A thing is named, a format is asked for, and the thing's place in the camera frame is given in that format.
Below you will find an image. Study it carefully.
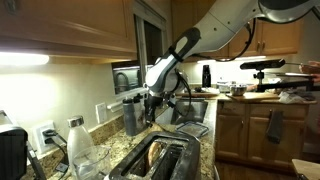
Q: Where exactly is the tall black grinder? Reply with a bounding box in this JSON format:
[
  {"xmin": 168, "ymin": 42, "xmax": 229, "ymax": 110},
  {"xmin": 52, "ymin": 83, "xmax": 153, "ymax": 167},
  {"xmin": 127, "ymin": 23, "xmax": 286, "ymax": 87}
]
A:
[{"xmin": 201, "ymin": 64, "xmax": 212, "ymax": 88}]

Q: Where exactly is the white light switch plate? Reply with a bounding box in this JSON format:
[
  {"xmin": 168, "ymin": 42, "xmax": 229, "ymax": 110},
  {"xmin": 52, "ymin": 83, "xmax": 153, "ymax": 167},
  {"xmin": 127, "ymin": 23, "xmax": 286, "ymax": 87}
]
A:
[{"xmin": 95, "ymin": 102, "xmax": 108, "ymax": 124}]

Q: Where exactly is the toasted bread slice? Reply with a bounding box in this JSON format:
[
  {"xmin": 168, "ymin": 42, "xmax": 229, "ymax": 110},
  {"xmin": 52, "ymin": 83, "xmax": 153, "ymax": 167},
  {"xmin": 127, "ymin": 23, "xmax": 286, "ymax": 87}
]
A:
[{"xmin": 147, "ymin": 141, "xmax": 164, "ymax": 168}]

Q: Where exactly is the black power plug cable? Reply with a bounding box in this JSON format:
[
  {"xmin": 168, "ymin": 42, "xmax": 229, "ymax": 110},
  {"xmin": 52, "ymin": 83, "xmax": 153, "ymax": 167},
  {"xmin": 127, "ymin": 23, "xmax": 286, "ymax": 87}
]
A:
[{"xmin": 42, "ymin": 129, "xmax": 69, "ymax": 173}]

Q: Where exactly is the dim under-cabinet light strip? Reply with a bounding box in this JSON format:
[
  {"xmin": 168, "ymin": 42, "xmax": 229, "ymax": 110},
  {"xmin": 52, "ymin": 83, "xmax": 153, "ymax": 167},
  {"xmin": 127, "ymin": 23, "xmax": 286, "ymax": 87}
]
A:
[{"xmin": 196, "ymin": 55, "xmax": 268, "ymax": 64}]

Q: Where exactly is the grey water bottle black cap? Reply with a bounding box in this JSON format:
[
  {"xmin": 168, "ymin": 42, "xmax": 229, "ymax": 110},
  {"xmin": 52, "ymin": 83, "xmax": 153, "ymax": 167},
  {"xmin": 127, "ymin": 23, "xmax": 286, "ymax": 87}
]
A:
[{"xmin": 122, "ymin": 97, "xmax": 138, "ymax": 137}]

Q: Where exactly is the white plastic bag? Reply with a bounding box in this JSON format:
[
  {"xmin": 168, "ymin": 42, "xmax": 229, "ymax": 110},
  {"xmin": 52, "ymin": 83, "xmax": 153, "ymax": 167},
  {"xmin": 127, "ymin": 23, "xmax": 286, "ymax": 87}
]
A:
[{"xmin": 279, "ymin": 90, "xmax": 316, "ymax": 104}]

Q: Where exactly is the wooden lower cabinet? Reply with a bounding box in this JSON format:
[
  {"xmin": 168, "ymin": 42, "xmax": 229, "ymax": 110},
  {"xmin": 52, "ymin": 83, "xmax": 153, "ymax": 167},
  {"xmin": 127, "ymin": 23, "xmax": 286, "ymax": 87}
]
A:
[{"xmin": 214, "ymin": 99, "xmax": 316, "ymax": 169}]

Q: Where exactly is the kitchen window white frame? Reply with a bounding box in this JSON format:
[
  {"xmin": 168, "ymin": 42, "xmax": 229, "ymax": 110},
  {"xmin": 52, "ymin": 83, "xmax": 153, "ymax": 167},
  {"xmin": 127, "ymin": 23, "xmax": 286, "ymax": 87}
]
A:
[{"xmin": 111, "ymin": 13, "xmax": 168, "ymax": 99}]

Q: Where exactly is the clear glass bottle silver cap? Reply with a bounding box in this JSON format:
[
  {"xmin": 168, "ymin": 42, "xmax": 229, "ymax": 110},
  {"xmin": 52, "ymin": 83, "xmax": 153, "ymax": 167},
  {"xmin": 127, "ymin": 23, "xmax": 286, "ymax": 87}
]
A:
[{"xmin": 66, "ymin": 115, "xmax": 96, "ymax": 168}]

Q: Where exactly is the small metal bowl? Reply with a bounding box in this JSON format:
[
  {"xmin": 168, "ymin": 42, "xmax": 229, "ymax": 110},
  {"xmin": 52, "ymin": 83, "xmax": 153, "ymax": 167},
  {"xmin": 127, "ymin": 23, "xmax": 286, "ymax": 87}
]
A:
[{"xmin": 229, "ymin": 84, "xmax": 248, "ymax": 97}]

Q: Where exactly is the stainless steel two-slot toaster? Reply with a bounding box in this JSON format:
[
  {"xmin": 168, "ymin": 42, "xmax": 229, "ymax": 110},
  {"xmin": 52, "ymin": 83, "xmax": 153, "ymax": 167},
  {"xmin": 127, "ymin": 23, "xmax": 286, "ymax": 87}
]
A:
[{"xmin": 104, "ymin": 128, "xmax": 202, "ymax": 180}]

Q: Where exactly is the light wooden stool top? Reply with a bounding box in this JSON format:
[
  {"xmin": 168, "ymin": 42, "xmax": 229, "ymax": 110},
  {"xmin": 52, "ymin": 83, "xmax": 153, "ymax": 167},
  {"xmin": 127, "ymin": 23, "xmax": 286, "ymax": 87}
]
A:
[{"xmin": 291, "ymin": 158, "xmax": 320, "ymax": 180}]

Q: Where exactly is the white wall outlet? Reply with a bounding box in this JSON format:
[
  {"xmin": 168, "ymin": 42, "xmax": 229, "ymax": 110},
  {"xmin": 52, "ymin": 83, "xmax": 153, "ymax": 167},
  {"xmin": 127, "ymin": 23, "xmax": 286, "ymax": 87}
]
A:
[{"xmin": 33, "ymin": 120, "xmax": 58, "ymax": 154}]

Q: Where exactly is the black coffee maker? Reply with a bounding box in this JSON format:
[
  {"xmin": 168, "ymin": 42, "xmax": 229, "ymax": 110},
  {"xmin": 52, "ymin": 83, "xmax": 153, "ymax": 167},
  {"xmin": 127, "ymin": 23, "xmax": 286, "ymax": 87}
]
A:
[{"xmin": 0, "ymin": 109, "xmax": 46, "ymax": 180}]

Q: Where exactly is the bright under-cabinet light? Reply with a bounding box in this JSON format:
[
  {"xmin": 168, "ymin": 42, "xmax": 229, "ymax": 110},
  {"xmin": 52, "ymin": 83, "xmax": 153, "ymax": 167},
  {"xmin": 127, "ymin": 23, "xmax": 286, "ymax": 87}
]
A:
[{"xmin": 0, "ymin": 51, "xmax": 50, "ymax": 67}]

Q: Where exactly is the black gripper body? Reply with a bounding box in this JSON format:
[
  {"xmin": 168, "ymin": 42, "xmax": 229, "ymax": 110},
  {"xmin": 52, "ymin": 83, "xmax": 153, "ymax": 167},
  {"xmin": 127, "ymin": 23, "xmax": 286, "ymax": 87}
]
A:
[{"xmin": 146, "ymin": 94, "xmax": 169, "ymax": 109}]

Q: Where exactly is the wooden corner upper cabinet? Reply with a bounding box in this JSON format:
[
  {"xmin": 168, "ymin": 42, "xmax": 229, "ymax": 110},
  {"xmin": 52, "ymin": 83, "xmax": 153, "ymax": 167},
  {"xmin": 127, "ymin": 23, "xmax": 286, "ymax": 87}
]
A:
[{"xmin": 171, "ymin": 9, "xmax": 305, "ymax": 59}]

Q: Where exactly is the thick wooden cutting board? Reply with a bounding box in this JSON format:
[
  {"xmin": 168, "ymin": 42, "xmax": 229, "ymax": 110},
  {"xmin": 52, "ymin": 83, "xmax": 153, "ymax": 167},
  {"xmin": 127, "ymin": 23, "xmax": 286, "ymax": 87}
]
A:
[{"xmin": 226, "ymin": 92, "xmax": 280, "ymax": 102}]

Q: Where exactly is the clear plastic container lid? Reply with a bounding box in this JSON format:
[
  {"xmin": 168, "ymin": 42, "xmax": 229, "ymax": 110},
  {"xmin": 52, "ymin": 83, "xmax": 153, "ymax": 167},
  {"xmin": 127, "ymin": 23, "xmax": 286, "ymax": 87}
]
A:
[{"xmin": 174, "ymin": 120, "xmax": 210, "ymax": 139}]

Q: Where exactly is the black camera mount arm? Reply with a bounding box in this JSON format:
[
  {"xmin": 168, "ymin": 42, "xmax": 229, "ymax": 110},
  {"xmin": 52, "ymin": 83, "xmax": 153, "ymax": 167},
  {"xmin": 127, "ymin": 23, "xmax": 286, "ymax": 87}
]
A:
[{"xmin": 252, "ymin": 69, "xmax": 320, "ymax": 93}]

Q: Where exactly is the stainless steel sink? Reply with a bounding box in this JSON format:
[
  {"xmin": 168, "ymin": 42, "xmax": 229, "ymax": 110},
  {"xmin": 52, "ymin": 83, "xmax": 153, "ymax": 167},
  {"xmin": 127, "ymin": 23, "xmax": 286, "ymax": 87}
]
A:
[{"xmin": 169, "ymin": 98, "xmax": 209, "ymax": 126}]

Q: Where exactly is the clear glass measuring cup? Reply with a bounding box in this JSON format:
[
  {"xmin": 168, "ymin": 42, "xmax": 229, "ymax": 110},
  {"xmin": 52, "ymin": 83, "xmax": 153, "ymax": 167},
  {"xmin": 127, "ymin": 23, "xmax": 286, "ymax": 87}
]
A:
[{"xmin": 72, "ymin": 144, "xmax": 112, "ymax": 180}]

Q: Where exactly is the black stereo camera bar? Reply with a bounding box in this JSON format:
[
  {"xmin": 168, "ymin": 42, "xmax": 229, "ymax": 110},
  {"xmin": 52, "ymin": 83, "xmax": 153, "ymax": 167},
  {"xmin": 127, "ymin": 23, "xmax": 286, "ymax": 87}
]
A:
[{"xmin": 239, "ymin": 58, "xmax": 287, "ymax": 71}]

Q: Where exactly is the clear food container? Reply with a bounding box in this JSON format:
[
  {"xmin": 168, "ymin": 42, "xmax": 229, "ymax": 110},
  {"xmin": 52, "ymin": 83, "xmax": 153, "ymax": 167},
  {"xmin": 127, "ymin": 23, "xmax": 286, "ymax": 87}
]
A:
[{"xmin": 216, "ymin": 81, "xmax": 233, "ymax": 94}]

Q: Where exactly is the dark hanging dish towel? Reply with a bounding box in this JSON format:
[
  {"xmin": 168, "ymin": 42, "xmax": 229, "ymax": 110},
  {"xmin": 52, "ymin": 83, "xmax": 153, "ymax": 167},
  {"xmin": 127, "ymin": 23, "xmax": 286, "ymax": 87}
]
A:
[{"xmin": 265, "ymin": 109, "xmax": 285, "ymax": 145}]

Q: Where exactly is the thin wooden cutting board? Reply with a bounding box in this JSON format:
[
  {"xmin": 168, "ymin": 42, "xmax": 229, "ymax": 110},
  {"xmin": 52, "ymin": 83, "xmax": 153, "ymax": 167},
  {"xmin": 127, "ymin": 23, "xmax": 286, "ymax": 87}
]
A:
[{"xmin": 175, "ymin": 91, "xmax": 219, "ymax": 99}]

